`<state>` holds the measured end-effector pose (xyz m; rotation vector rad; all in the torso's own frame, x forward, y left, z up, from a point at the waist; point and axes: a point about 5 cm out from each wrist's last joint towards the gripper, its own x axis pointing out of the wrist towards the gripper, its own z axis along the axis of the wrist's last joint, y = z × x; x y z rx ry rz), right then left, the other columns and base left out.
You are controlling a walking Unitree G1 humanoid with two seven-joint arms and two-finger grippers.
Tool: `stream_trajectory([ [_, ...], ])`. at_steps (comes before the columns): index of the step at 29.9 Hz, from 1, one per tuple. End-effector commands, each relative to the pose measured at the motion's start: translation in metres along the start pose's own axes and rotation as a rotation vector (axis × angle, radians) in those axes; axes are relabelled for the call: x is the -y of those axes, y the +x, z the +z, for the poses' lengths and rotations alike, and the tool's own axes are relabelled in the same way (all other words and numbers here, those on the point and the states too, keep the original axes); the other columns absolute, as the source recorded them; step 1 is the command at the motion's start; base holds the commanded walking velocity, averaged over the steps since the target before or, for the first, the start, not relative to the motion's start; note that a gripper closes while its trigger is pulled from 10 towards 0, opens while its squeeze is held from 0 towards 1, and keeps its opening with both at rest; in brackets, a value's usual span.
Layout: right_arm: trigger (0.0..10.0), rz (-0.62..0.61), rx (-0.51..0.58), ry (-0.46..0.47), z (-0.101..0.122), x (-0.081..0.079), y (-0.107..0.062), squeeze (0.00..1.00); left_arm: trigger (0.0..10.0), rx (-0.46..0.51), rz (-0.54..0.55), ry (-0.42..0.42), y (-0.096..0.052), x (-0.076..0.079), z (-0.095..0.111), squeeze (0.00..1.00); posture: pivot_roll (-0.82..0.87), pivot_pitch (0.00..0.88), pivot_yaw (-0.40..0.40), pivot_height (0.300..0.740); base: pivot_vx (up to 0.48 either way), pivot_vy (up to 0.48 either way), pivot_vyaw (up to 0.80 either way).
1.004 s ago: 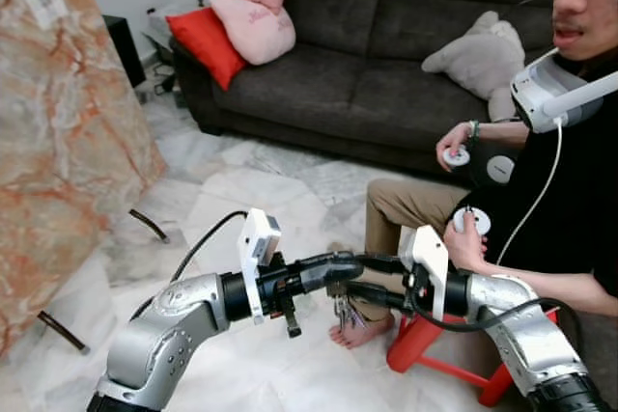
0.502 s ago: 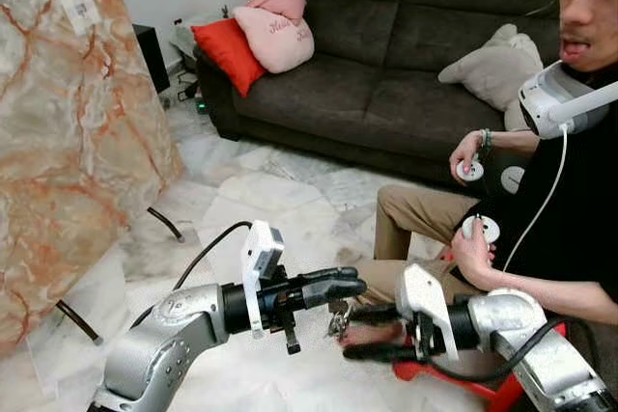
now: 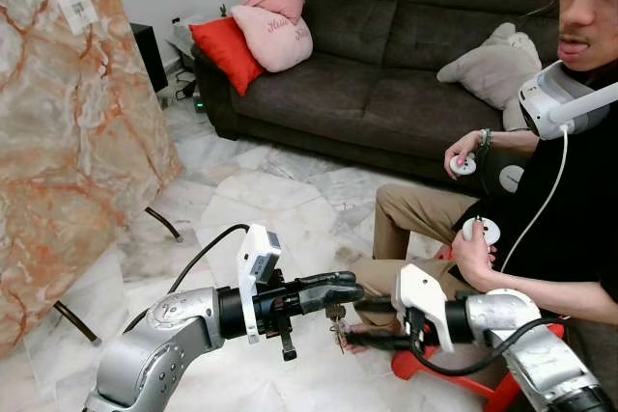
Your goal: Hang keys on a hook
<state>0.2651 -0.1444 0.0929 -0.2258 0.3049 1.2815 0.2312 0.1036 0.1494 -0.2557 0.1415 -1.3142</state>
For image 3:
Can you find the light pink printed cushion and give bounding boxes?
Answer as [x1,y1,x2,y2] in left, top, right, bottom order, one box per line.
[230,4,315,73]

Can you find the white round hand controller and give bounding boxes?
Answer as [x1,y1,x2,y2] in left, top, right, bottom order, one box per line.
[451,154,478,178]
[462,216,501,246]

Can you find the black speaker box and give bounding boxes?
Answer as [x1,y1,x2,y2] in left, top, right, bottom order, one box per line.
[130,23,170,93]

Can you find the beige cushion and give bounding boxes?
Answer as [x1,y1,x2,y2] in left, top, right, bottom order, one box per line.
[436,23,542,109]

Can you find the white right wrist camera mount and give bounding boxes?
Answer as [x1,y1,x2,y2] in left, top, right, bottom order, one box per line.
[392,263,466,353]

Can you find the person in black shirt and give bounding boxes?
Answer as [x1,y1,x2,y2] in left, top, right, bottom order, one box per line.
[343,0,618,331]

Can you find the white VR headset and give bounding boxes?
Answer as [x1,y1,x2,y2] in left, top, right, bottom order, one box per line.
[519,60,618,141]

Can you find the person's right hand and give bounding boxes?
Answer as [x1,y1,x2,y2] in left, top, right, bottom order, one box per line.
[445,129,488,179]

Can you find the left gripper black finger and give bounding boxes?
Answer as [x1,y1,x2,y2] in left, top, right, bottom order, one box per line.
[295,271,359,290]
[297,284,367,316]

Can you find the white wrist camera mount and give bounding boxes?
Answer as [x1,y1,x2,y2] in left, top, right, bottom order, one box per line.
[236,224,285,343]
[392,263,466,353]

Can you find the orange marble folding table top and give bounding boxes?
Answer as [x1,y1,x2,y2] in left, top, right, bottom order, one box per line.
[0,0,184,360]

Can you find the white headset cable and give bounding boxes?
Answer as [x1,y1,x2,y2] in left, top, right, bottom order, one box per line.
[500,125,571,273]

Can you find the dark brown sofa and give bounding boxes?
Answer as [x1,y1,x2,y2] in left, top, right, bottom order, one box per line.
[193,0,571,191]

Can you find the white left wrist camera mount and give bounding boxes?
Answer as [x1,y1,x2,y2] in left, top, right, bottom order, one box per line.
[236,224,285,343]

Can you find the silver key bunch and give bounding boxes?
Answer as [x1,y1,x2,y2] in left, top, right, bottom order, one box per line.
[324,302,351,355]

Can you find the red cushion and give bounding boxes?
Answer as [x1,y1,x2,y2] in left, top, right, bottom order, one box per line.
[189,16,264,96]

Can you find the red plastic stool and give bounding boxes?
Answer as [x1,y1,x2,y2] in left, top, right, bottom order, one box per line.
[391,320,571,412]

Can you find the person's left hand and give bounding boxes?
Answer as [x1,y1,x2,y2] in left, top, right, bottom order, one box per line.
[452,220,498,293]

